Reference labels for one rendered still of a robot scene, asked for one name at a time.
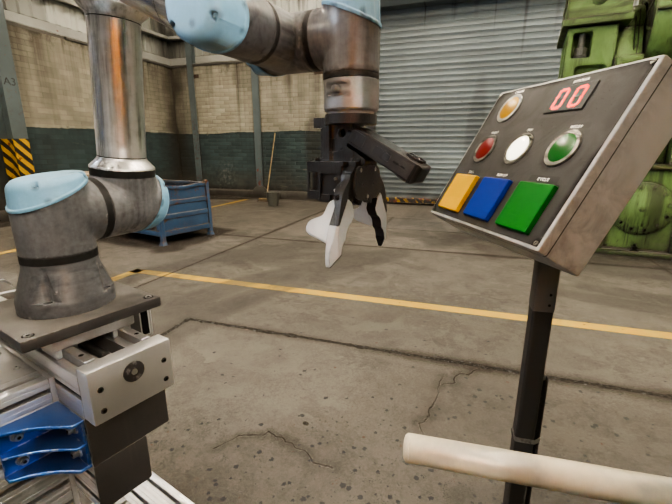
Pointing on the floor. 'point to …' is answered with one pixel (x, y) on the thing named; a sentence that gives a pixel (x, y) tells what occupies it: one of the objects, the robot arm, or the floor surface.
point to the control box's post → (533, 365)
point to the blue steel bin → (184, 210)
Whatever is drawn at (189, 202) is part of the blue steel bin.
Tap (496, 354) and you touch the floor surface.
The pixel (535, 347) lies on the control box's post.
